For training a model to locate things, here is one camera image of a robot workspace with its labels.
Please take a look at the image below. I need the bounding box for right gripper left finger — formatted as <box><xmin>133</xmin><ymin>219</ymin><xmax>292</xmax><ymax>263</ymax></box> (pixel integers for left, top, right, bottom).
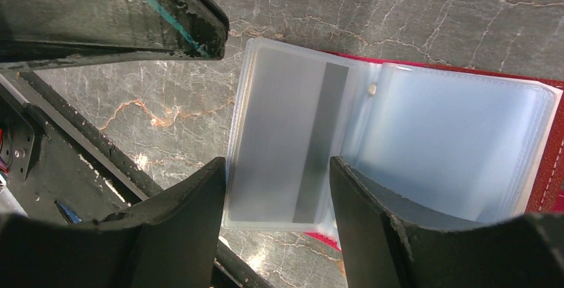
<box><xmin>1</xmin><ymin>157</ymin><xmax>226</xmax><ymax>287</ymax></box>

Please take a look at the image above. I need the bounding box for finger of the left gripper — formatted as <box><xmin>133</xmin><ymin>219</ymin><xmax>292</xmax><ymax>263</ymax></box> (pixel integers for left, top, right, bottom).
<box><xmin>1</xmin><ymin>0</ymin><xmax>229</xmax><ymax>71</ymax></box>

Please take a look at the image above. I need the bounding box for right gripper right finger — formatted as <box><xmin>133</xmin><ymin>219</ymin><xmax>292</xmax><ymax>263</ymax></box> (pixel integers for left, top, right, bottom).
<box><xmin>329</xmin><ymin>156</ymin><xmax>563</xmax><ymax>287</ymax></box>

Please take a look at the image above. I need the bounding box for red leather card holder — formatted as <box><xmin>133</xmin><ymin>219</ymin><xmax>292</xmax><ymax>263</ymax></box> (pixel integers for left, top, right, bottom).
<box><xmin>223</xmin><ymin>38</ymin><xmax>563</xmax><ymax>248</ymax></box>

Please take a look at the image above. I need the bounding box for white VIP card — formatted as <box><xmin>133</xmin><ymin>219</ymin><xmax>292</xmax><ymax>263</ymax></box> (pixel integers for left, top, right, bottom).
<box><xmin>226</xmin><ymin>46</ymin><xmax>351</xmax><ymax>229</ymax></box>

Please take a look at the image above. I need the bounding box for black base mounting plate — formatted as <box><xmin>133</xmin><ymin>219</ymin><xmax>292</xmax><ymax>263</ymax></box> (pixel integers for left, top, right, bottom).
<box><xmin>1</xmin><ymin>72</ymin><xmax>268</xmax><ymax>287</ymax></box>

